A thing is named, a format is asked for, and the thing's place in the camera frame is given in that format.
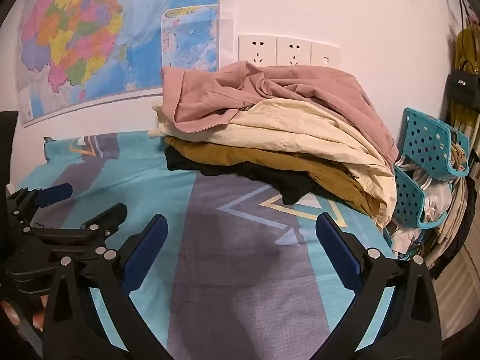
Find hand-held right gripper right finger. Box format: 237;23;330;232
315;212;443;360

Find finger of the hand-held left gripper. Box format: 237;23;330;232
7;182;74;214
20;202;128;256

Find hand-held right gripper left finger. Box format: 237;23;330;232
41;214;177;360

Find pink zip jacket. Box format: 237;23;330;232
160;62;399;164

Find person's left hand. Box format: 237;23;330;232
32;294;49;332

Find teal grey patterned bedsheet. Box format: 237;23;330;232
7;131;398;360

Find teal perforated plastic basket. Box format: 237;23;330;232
392;165;452;230
401;107;471;179

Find black garment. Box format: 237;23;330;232
166;145;319;205

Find teal plastic laundry basket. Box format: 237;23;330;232
382;146;480;282

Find cream jacket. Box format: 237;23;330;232
148;97;398;229

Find mustard brown garment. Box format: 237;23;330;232
164;137;379;218

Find black handbag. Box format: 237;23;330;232
445;60;480;111

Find yellow hanging garment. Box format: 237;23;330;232
450;26;480;128

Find colourful wall map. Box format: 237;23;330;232
15;0;222;128

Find white wall switch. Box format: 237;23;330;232
310;41;341;69

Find white wall socket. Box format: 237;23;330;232
238;34;278;66
276;37;313;67

